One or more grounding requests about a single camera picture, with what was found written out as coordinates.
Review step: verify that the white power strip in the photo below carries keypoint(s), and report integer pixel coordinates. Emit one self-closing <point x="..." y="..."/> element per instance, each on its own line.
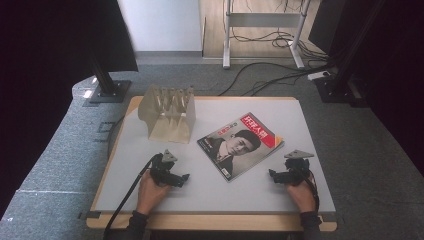
<point x="318" y="75"/>

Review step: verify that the white metal desk frame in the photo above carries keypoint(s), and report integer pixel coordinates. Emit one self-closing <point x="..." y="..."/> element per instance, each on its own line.
<point x="230" y="33"/>

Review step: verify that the magazine with portrait cover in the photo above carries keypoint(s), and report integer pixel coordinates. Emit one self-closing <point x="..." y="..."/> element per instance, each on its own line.
<point x="238" y="146"/>

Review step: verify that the beige file rack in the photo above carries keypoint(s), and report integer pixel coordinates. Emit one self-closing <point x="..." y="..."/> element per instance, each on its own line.
<point x="168" y="115"/>

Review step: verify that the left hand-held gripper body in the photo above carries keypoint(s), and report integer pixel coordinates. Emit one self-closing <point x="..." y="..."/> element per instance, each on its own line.
<point x="162" y="173"/>

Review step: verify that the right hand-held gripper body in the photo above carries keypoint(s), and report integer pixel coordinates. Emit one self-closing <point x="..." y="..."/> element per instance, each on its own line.
<point x="295" y="168"/>

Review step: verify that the grey table mat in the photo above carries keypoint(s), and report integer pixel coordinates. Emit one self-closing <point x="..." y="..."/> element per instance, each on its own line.
<point x="206" y="196"/>

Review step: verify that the black curtain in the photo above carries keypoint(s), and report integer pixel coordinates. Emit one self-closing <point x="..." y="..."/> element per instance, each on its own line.
<point x="50" y="66"/>
<point x="393" y="66"/>

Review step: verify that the person's right hand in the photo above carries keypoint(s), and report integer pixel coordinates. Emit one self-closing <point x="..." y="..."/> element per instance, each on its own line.
<point x="301" y="196"/>

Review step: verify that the person's left hand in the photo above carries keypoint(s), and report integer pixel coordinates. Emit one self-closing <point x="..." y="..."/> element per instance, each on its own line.
<point x="150" y="195"/>

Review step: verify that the black metal stand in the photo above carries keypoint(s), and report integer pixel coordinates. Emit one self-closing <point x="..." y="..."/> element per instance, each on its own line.
<point x="106" y="83"/>
<point x="340" y="76"/>

